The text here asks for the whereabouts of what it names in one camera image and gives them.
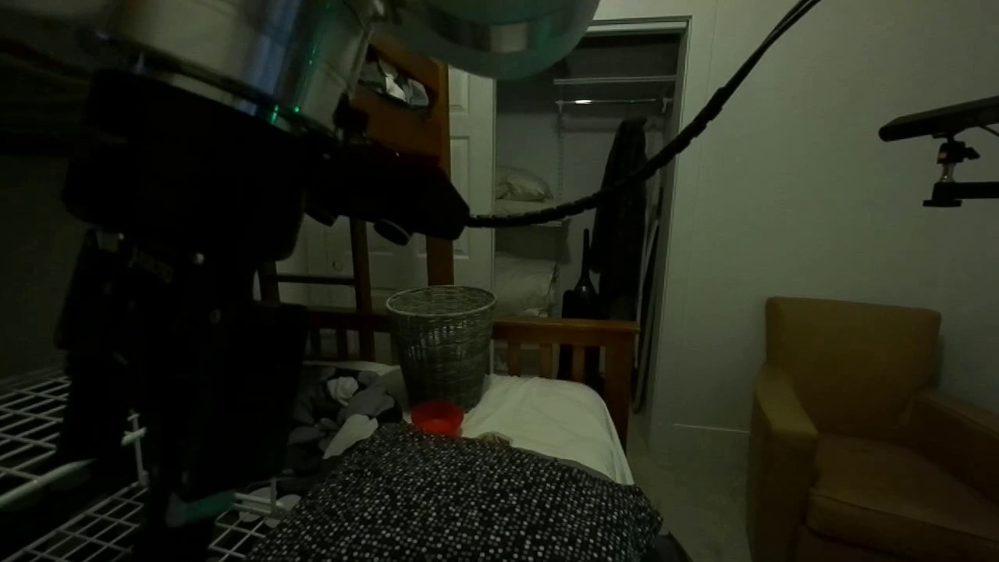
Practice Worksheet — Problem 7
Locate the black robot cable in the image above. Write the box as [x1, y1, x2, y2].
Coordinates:
[465, 0, 823, 231]

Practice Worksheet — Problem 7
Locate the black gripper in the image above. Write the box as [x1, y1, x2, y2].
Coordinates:
[57, 68, 469, 562]

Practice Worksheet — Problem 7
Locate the dark hanging coat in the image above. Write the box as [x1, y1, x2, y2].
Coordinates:
[561, 119, 646, 318]

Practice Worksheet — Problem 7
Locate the white mattress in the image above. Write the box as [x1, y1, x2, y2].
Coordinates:
[463, 375, 635, 483]

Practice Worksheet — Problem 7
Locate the white wire shelf rack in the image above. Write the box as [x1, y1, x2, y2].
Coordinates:
[2, 371, 288, 562]

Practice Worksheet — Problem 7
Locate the tan armchair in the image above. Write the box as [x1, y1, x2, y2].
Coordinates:
[747, 296, 999, 562]

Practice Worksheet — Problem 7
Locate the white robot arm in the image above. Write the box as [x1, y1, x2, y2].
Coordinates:
[0, 0, 599, 562]

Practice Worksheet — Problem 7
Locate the white closet pillow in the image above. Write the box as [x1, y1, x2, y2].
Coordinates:
[497, 171, 553, 204]

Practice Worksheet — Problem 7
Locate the grey leaf pattern cloth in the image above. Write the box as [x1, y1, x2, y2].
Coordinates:
[288, 362, 404, 471]

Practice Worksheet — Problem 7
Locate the wooden bunk bed frame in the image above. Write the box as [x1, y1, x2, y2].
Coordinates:
[260, 37, 637, 436]

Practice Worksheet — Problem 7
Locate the woven wicker basket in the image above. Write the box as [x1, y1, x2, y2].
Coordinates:
[387, 285, 492, 410]

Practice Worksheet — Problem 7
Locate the black white dotted blanket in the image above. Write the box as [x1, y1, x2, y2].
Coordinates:
[251, 424, 689, 562]

